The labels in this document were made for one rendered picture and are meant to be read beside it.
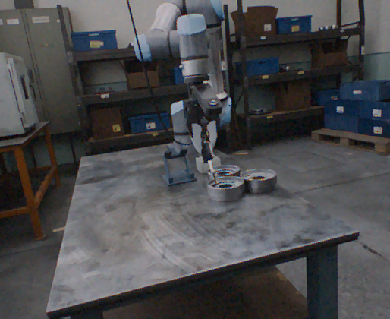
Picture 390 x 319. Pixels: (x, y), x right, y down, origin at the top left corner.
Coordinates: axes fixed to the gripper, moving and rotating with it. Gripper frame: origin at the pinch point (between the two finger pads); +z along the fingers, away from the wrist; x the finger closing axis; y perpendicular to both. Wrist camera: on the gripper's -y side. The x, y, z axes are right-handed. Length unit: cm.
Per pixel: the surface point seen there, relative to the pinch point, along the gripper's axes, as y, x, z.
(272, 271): -8.9, -14.0, 38.1
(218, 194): -8.7, 0.5, 10.8
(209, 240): -27.3, 9.4, 13.1
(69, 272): -26.4, 37.6, 13.1
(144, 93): 342, -30, -1
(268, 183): -8.9, -14.5, 10.5
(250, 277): -9.0, -7.0, 38.1
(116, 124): 351, 10, 33
